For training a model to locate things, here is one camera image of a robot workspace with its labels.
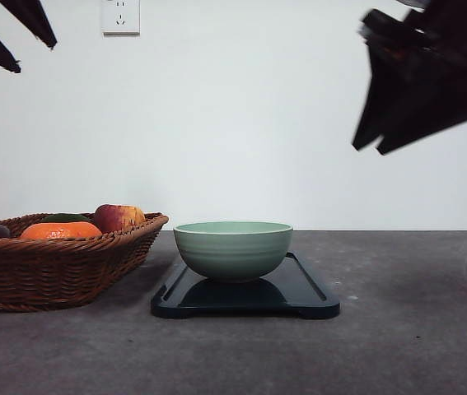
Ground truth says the green ceramic bowl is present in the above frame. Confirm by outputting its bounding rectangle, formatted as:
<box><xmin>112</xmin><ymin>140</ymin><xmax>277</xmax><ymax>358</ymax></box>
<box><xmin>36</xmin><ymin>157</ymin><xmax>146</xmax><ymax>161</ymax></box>
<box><xmin>173</xmin><ymin>221</ymin><xmax>293</xmax><ymax>282</ymax></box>

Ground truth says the dark rectangular tray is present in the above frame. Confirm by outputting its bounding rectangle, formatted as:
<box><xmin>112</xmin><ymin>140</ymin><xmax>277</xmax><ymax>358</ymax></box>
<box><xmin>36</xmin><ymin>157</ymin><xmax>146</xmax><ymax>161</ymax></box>
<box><xmin>152</xmin><ymin>252</ymin><xmax>341</xmax><ymax>319</ymax></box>

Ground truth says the red yellow apple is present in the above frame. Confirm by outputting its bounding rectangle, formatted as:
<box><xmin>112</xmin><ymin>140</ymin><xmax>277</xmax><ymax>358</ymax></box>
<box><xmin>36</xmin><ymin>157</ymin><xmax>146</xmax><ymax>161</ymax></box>
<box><xmin>94</xmin><ymin>204</ymin><xmax>146</xmax><ymax>233</ymax></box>

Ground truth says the brown wicker basket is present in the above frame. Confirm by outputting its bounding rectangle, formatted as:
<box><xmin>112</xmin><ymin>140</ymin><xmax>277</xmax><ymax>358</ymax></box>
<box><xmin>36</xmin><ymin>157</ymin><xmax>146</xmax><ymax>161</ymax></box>
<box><xmin>0</xmin><ymin>212</ymin><xmax>169</xmax><ymax>312</ymax></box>

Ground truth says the orange tangerine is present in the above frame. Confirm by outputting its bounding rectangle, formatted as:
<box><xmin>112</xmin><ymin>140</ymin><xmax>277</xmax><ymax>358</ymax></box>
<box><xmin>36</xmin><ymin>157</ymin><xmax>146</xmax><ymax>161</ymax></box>
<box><xmin>21</xmin><ymin>221</ymin><xmax>102</xmax><ymax>239</ymax></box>

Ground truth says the white wall socket left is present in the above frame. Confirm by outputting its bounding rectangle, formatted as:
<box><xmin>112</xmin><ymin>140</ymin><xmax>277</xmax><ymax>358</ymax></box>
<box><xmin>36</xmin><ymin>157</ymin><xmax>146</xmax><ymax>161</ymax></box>
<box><xmin>101</xmin><ymin>0</ymin><xmax>141</xmax><ymax>40</ymax></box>

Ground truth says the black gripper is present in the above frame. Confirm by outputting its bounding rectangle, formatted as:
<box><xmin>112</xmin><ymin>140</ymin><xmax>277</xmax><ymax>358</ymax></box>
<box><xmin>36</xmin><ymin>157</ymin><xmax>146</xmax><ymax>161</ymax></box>
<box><xmin>352</xmin><ymin>0</ymin><xmax>467</xmax><ymax>155</ymax></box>

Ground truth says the green fruit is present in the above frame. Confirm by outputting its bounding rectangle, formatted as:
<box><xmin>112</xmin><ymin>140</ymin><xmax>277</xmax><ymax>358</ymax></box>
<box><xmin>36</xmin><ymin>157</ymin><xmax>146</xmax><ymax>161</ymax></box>
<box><xmin>44</xmin><ymin>213</ymin><xmax>90</xmax><ymax>222</ymax></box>

